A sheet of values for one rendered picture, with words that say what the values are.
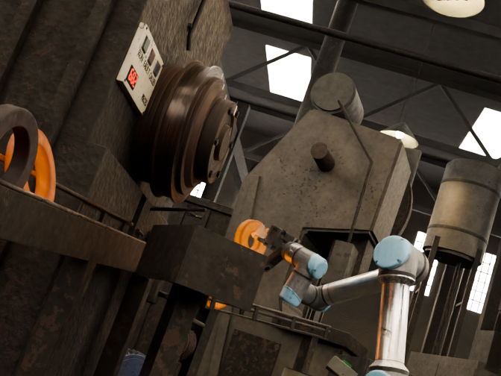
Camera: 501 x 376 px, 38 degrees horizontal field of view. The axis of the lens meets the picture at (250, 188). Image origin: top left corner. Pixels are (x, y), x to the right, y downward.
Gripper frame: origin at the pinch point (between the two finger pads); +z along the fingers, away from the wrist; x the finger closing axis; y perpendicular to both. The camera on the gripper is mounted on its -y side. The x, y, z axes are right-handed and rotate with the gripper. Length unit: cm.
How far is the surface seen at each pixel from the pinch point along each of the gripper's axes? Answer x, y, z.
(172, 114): 66, 19, -9
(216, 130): 52, 23, -13
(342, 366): -40, -25, -36
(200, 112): 59, 25, -10
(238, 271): 74, -8, -72
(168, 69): 65, 32, 7
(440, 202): -755, 183, 411
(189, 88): 65, 29, -7
